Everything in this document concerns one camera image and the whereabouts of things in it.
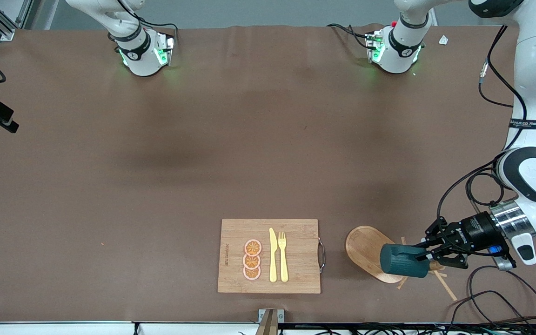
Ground black base cable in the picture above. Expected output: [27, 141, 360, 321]
[109, 0, 179, 45]
[327, 23, 372, 50]

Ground metal bracket with wooden post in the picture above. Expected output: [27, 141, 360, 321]
[255, 308, 285, 335]

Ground yellow plastic fork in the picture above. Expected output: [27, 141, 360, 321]
[278, 231, 289, 283]

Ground black looped cable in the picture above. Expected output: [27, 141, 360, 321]
[467, 265, 536, 335]
[449, 290, 531, 328]

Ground black cable bundle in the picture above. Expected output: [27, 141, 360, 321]
[277, 323, 536, 335]

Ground yellow plastic knife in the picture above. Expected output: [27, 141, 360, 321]
[269, 228, 278, 283]

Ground aluminium frame profile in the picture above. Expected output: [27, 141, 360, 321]
[0, 0, 34, 41]

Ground wooden mug rack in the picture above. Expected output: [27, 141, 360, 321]
[345, 226, 458, 302]

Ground black right base cable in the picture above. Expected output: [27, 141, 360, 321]
[109, 0, 179, 45]

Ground black left base cable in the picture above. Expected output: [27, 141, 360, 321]
[327, 23, 372, 50]

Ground white table edge rail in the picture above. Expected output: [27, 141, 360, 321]
[0, 321, 260, 335]

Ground wooden cutting board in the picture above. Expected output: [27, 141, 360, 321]
[217, 219, 326, 294]

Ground teal cup with yellow inside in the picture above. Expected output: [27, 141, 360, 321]
[380, 243, 432, 279]

